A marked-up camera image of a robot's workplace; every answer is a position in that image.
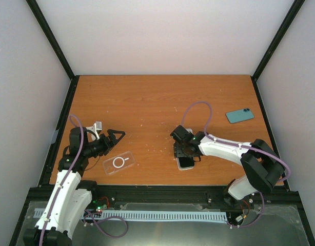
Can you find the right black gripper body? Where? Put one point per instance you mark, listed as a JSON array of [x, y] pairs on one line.
[[182, 152]]

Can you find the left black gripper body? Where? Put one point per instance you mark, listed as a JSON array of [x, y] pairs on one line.
[[101, 148]]

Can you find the white phone case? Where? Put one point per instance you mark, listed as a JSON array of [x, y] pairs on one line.
[[184, 136]]

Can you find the clear magsafe phone case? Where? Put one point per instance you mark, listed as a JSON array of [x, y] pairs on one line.
[[118, 163]]

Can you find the teal phone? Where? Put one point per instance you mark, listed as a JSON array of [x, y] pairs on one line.
[[239, 115]]

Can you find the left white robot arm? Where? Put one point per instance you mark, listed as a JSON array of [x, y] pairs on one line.
[[71, 194]]

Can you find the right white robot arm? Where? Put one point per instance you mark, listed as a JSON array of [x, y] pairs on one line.
[[262, 168]]

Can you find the green led circuit board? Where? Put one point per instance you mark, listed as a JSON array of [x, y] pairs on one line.
[[101, 205]]

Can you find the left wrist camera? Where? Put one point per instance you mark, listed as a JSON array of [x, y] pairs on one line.
[[95, 130]]

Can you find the black aluminium frame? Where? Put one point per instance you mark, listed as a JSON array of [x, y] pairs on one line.
[[154, 194]]

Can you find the light blue cable duct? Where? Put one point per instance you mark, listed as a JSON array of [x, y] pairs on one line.
[[164, 216]]

